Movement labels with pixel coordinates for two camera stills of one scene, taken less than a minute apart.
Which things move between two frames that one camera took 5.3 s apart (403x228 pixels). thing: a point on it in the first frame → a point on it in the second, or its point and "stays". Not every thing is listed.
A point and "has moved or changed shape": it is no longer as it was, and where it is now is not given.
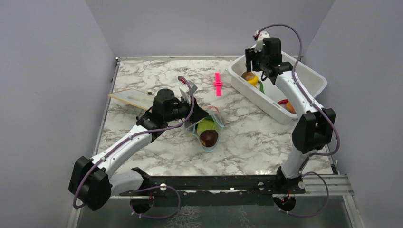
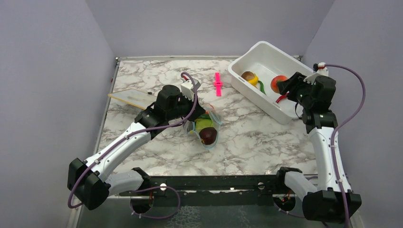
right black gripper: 250,55 → 292,84
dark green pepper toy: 210,118 stays
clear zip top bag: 207,130 has moved or changed shape
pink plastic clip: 218,84 stays
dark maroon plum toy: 209,137 stays
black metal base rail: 218,190 stays
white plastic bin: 312,81 stays
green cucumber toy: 261,86 stays
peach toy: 289,107 has moved or changed shape
